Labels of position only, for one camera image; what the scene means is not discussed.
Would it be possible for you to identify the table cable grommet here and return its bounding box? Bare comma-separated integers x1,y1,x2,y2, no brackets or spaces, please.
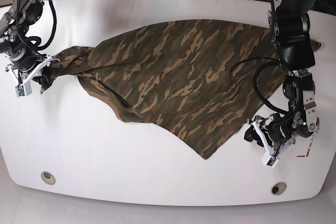
41,172,56,185
271,182,287,196

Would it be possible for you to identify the camouflage t-shirt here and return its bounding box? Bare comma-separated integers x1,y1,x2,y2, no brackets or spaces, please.
40,19,322,161

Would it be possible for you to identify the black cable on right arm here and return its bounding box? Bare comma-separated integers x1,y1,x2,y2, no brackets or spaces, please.
23,0,58,51

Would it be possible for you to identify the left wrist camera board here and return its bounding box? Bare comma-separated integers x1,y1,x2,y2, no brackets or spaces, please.
261,153,279,169

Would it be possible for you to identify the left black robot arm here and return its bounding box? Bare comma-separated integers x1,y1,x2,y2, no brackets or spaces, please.
244,0,319,167

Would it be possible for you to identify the right table cable grommet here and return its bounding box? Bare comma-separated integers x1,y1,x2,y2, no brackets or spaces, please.
271,182,287,196

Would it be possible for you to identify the red tape rectangle marking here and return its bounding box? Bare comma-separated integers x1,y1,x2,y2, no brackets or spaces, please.
295,136,315,158

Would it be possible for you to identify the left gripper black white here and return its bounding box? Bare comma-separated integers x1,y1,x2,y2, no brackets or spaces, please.
244,113,296,158

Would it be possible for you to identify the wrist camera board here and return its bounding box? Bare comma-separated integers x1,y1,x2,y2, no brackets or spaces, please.
15,82,32,98
261,153,279,169

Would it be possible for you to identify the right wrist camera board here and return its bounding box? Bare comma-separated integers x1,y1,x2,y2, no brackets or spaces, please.
15,82,32,98

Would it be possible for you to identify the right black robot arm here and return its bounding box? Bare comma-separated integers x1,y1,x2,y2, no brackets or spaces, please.
1,0,57,97

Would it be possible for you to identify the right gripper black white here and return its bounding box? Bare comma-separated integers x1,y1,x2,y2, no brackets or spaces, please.
5,54,59,90

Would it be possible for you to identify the left table cable grommet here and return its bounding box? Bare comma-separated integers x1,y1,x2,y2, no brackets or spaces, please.
41,172,56,185

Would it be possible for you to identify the black cable loop on table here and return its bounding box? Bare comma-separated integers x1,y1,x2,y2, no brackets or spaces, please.
229,56,289,114

